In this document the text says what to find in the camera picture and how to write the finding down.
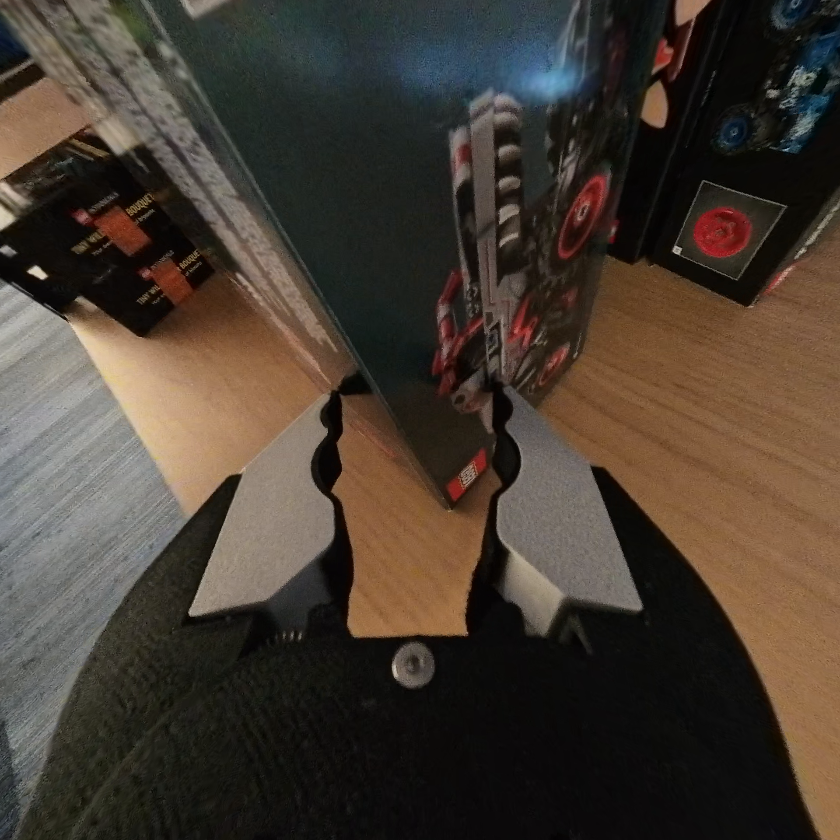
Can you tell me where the wooden desk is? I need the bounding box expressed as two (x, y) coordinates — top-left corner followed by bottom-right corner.
(0, 79), (840, 840)

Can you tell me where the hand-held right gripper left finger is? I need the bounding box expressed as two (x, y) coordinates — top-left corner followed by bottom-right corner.
(188, 390), (355, 634)

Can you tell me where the black bouquet toy box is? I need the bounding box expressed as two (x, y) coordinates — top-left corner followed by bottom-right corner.
(0, 128), (168, 312)
(59, 243), (217, 339)

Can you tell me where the dark monster truck toy box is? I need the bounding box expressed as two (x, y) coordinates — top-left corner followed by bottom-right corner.
(16, 0), (664, 513)

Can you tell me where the black red flower toy box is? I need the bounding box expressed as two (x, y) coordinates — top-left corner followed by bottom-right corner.
(607, 0), (723, 265)

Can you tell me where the black blue truck toy box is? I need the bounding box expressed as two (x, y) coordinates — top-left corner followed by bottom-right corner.
(650, 0), (840, 307)

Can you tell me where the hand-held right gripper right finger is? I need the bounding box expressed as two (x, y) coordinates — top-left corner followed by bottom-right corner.
(487, 385), (644, 639)

